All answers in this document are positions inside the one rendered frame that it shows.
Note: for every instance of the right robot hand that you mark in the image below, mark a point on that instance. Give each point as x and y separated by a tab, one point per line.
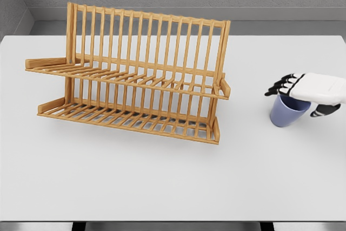
316	88

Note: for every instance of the blue cup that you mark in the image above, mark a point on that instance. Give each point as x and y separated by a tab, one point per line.
285	114

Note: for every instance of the wooden two-tier dish rack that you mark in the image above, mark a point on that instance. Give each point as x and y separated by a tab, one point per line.
140	76

